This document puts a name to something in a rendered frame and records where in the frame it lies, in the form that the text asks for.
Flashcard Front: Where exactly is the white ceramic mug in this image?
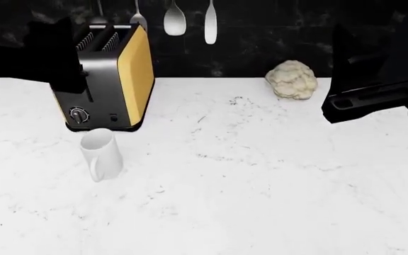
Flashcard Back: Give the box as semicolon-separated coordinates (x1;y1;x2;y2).
79;127;125;183

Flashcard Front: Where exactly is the white cauliflower head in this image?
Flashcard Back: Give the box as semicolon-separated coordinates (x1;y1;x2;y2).
264;59;319;102

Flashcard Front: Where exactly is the hanging silver fork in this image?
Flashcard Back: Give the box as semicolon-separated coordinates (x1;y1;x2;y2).
129;0;149;30

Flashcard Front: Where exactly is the yellow and black toaster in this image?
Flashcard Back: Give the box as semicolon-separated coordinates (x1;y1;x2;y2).
52;21;156;132

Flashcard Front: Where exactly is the hanging silver spoon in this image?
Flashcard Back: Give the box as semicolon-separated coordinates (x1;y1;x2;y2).
163;0;187;36

